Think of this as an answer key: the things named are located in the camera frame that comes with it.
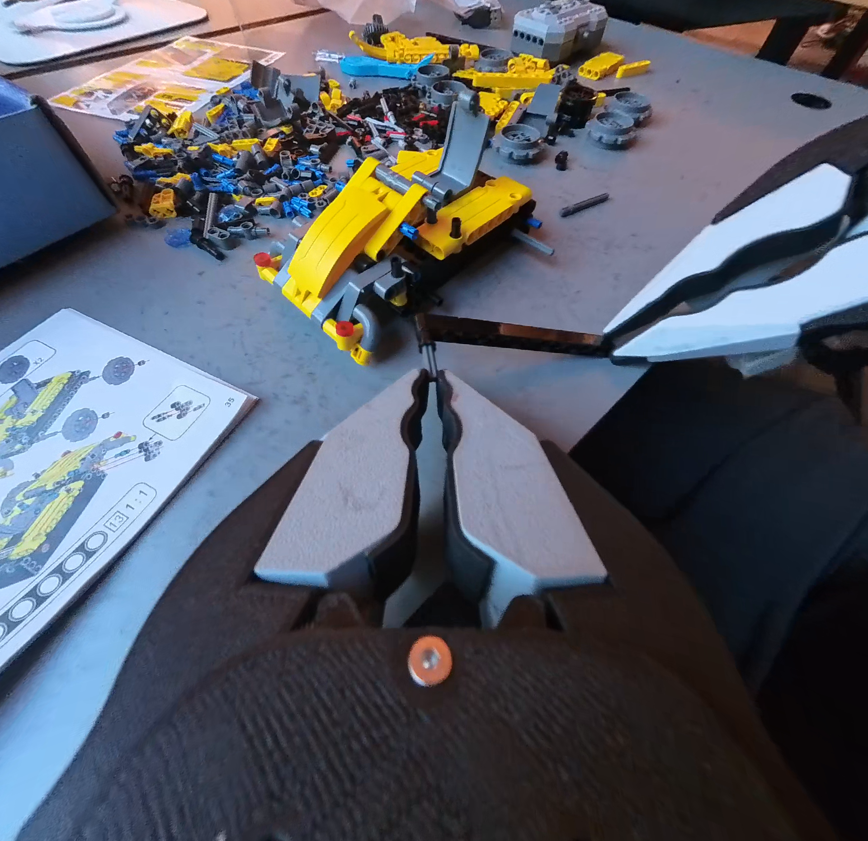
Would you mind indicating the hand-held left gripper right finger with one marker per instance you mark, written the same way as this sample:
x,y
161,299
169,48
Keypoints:
x,y
522,508

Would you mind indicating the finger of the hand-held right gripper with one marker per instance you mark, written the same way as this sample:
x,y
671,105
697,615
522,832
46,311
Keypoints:
x,y
746,319
746,224

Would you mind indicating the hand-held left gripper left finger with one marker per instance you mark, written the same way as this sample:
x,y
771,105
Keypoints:
x,y
325,508

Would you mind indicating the thin black axle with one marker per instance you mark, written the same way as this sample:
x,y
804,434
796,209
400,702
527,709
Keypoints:
x,y
584,205

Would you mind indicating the long black holed beam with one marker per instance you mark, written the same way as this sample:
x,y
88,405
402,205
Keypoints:
x,y
515,336

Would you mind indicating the yellow toy vehicle model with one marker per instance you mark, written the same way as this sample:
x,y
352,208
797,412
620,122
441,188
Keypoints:
x,y
352,230

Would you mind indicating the grey desk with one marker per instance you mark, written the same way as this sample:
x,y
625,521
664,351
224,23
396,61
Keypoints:
x,y
678,176

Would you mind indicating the small yellow piece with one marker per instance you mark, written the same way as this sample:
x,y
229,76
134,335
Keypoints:
x,y
634,68

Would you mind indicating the small black connector piece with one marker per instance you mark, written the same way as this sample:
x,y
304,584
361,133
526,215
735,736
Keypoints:
x,y
562,160

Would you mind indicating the wooden table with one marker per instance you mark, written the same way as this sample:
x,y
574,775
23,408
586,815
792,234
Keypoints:
x,y
678,0

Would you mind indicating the yellow brick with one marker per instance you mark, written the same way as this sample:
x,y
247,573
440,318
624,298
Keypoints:
x,y
600,66

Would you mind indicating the white instruction booklet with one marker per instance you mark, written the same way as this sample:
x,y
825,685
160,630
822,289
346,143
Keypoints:
x,y
102,481

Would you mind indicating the grey battery box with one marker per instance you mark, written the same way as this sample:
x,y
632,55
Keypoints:
x,y
556,27

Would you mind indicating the pile of yellow beams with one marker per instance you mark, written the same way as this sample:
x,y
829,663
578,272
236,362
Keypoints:
x,y
502,78

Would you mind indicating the yellow curved panel piece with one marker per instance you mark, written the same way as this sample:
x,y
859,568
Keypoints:
x,y
420,161

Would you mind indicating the pile of small building pieces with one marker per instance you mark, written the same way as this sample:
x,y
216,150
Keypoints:
x,y
237,163

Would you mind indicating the blue brick separator tool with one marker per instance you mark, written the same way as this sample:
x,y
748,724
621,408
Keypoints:
x,y
380,66

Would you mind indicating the black gear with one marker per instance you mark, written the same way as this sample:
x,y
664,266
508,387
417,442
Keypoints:
x,y
375,27

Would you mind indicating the blue cardboard kit box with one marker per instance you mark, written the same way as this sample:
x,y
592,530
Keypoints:
x,y
47,176

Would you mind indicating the clear transparent piece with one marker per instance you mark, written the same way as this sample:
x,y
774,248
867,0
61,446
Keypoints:
x,y
327,55

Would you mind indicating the yellow sticker sheet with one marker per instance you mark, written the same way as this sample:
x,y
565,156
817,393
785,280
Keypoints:
x,y
169,74

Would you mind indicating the white monitor stand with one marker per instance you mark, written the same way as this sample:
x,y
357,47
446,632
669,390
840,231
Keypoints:
x,y
81,20

